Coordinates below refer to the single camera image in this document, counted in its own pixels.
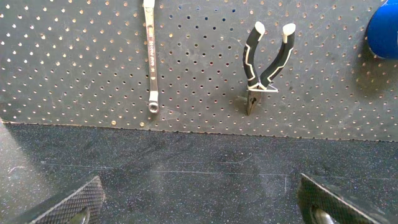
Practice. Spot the wrench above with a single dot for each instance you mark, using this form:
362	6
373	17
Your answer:
152	62

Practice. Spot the roll of blue tape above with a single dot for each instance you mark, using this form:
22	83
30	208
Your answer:
385	31

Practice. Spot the black pegboard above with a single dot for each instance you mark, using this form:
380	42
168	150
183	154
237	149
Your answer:
93	90

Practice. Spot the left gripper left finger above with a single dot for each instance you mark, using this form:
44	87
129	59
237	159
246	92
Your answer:
81	202

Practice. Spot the black and white pliers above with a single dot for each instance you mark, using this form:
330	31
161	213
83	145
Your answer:
249	62

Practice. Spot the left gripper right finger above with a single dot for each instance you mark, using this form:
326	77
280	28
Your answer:
326	202

